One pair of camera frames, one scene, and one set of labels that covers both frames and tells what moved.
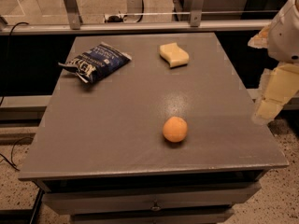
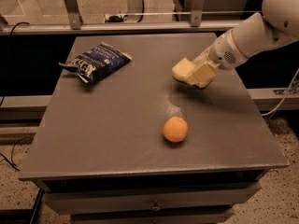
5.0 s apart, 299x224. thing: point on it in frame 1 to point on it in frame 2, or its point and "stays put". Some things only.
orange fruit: x=175 y=129 stays put
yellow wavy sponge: x=176 y=56 to x=191 y=78
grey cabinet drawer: x=144 y=198 stays put
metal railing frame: x=76 y=23 stays put
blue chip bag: x=96 y=63 stays put
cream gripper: x=285 y=37 to x=222 y=54
